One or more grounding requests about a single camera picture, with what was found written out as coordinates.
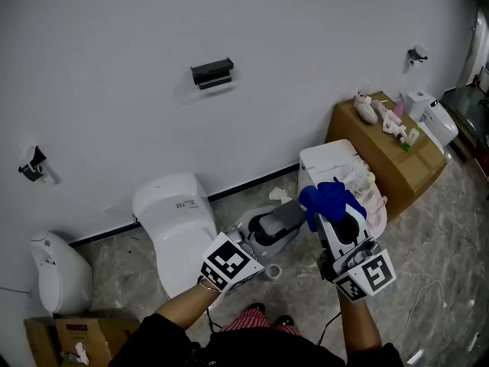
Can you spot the white elongated toilet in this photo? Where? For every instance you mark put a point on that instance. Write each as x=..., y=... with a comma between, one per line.
x=179, y=224

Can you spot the black toilet paper holder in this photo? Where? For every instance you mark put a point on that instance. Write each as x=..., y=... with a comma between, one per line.
x=32, y=164

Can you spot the large cardboard box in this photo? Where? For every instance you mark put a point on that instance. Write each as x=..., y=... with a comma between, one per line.
x=412, y=166

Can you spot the white brush holder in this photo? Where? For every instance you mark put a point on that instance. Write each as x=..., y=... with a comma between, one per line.
x=273, y=277

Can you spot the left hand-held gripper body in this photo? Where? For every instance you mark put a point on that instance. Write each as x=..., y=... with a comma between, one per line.
x=229, y=262

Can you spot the white wall-mounted urinal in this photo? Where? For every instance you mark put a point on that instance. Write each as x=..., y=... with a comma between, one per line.
x=65, y=277

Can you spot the person's left forearm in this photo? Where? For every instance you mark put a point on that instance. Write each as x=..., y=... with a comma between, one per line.
x=187, y=304

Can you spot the blue cleaning cloth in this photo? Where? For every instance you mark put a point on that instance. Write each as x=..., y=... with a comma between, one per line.
x=324, y=201

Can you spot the black wall shelf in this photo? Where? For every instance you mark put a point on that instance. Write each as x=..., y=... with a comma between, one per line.
x=210, y=71

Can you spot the small black paper holder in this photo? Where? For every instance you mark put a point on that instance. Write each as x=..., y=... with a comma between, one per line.
x=417, y=54

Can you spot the white square-tank toilet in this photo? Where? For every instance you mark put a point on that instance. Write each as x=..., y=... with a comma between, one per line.
x=418, y=105

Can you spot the white tankless toilet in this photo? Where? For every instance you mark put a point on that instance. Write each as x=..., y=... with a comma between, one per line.
x=324, y=159

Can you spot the dark raised platform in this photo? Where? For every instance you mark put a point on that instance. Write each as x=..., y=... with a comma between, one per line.
x=466, y=117

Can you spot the red checked trousers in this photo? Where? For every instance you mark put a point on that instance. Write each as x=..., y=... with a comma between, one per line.
x=248, y=317

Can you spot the white paper wad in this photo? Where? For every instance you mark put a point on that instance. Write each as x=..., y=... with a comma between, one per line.
x=82, y=352

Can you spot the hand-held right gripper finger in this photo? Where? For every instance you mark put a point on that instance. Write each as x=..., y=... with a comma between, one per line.
x=351, y=229
x=329, y=243

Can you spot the white door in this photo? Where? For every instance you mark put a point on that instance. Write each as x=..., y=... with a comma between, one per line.
x=471, y=52

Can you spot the black shoe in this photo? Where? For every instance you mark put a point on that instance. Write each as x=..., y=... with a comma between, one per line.
x=283, y=320
x=256, y=307

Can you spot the crumpled cardboard box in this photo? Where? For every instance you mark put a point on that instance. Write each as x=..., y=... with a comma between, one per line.
x=103, y=335

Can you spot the crumpled white tissue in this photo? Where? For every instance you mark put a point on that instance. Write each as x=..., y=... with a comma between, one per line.
x=279, y=194

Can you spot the clear tall bottle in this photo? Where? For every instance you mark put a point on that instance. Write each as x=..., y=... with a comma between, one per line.
x=366, y=89

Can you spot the person's right forearm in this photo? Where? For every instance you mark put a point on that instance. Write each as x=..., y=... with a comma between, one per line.
x=357, y=323

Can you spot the white bottle green cap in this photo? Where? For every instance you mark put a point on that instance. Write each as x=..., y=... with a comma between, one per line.
x=410, y=138

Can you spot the plastic water bottle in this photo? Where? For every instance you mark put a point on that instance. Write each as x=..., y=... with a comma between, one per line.
x=70, y=356

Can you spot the pink spray bottle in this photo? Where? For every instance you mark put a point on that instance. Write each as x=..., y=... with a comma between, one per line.
x=399, y=107

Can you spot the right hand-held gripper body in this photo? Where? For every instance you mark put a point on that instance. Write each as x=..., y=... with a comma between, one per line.
x=366, y=277

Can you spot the red fire extinguisher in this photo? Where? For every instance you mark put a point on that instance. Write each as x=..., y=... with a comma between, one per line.
x=476, y=80

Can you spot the person in black shirt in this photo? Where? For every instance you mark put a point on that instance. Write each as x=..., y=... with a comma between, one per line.
x=229, y=350

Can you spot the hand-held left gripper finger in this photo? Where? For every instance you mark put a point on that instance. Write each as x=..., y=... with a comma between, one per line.
x=248, y=215
x=275, y=251

